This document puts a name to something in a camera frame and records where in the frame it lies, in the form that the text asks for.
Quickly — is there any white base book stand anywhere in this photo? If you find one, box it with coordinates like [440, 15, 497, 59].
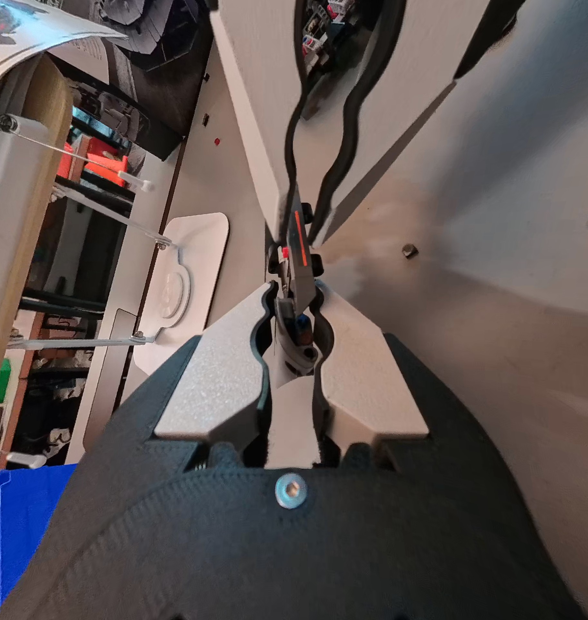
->
[0, 53, 229, 466]

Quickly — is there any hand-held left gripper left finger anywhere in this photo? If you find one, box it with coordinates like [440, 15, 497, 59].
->
[154, 280, 281, 458]

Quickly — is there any blue storage bin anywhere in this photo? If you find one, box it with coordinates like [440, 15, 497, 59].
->
[0, 464, 79, 620]

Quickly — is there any dark printed lego box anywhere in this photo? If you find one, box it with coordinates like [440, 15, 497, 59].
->
[47, 0, 214, 163]

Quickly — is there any grey black lego technic model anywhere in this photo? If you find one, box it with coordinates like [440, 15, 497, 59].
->
[267, 186, 326, 376]

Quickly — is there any red storage bin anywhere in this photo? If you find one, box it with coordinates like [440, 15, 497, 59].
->
[57, 136, 130, 187]

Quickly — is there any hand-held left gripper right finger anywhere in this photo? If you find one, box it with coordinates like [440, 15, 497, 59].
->
[311, 280, 429, 458]

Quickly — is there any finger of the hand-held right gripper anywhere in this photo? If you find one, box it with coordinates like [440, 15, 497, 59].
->
[209, 0, 306, 243]
[310, 0, 490, 245]

